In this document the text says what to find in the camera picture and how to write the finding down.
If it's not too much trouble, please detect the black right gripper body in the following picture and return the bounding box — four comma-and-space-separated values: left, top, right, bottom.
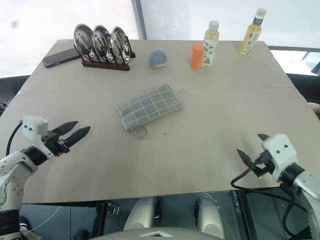
253, 149, 275, 179

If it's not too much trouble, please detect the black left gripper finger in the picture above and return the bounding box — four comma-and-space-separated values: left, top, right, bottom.
51, 121, 79, 136
64, 126, 92, 149

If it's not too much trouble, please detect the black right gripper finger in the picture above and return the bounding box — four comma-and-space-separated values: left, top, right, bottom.
257, 133, 271, 144
236, 148, 261, 176

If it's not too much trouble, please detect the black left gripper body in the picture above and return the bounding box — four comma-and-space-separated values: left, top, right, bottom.
41, 131, 71, 157

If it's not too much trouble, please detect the grey checkered fabric pouch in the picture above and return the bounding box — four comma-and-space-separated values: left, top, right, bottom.
116, 83, 183, 140

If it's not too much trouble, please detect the silver robot leg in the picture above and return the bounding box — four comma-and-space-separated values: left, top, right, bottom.
123, 196, 161, 236
194, 195, 225, 240

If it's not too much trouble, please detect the black smartphone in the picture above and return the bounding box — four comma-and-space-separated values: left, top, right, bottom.
42, 47, 82, 69

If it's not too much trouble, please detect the dark wooden plate rack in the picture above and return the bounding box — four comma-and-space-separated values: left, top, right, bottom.
80, 50, 137, 72

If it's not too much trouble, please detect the stainless steel plate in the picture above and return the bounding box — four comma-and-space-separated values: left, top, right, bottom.
73, 23, 96, 61
110, 25, 131, 64
92, 24, 114, 63

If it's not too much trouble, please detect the yellow oil bottle green label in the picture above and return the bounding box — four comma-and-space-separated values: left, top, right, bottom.
238, 7, 268, 57

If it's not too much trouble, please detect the orange cylinder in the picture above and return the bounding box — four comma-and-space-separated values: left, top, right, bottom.
191, 44, 205, 70

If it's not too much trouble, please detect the clear bottle with flower label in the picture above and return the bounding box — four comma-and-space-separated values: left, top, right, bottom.
202, 20, 221, 68

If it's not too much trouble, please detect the grey robot torso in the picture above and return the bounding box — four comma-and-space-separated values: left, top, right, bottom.
87, 225, 219, 240

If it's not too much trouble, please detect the grey ribbed pole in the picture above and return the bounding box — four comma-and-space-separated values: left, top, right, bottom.
130, 0, 149, 40

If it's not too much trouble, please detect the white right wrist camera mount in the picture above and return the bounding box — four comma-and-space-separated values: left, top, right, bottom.
261, 133, 300, 183

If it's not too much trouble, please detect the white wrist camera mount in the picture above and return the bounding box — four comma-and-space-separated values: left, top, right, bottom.
21, 115, 55, 160
261, 133, 300, 183

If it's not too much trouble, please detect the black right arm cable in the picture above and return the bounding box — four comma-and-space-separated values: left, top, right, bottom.
230, 151, 312, 239

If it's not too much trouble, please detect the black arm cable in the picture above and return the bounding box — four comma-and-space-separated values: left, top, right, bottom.
5, 120, 25, 156
230, 151, 312, 239

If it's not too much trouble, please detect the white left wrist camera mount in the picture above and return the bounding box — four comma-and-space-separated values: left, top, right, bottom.
21, 115, 55, 160

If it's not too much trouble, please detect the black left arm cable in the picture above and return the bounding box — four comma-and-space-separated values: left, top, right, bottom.
5, 120, 25, 156

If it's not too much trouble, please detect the black table frame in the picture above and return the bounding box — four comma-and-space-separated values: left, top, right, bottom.
21, 190, 252, 240

